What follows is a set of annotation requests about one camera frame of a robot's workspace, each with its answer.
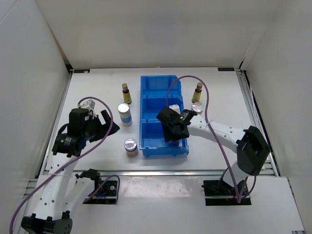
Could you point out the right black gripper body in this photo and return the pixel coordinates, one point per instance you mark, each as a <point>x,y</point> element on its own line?
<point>169,134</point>

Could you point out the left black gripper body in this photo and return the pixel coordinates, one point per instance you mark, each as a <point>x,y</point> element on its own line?
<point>95,130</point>

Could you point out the white-lid spice jar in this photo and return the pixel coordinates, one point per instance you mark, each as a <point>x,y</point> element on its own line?
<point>174,143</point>
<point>130,146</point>

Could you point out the silver-lid blue-label jar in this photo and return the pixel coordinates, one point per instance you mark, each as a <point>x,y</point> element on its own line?
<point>125,114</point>
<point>198,108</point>

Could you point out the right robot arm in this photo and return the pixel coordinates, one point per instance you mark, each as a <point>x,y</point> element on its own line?
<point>249,145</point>

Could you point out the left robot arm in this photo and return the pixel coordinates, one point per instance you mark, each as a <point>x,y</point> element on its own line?
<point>55,210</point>

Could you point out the blue bin near compartment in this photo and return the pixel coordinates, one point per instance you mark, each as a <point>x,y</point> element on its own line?
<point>152,143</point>

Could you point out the left brown yellow-label bottle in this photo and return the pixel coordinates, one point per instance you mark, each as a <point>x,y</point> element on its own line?
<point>126,94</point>

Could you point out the brown yellow-label bottle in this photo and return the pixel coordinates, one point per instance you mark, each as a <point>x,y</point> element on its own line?
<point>126,94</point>
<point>197,93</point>

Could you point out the right brown yellow-label bottle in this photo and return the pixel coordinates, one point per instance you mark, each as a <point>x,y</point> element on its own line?
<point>197,93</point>

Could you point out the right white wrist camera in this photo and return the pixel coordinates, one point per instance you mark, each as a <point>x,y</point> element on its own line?
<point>175,108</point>

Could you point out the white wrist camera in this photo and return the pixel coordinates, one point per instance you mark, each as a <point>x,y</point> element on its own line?
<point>175,108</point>
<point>89,105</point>

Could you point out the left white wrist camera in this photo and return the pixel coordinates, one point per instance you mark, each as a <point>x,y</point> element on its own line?
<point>89,105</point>

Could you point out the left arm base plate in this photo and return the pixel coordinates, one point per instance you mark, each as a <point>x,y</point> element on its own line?
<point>107,193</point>

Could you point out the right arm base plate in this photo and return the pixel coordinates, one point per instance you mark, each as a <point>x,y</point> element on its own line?
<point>219,194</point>

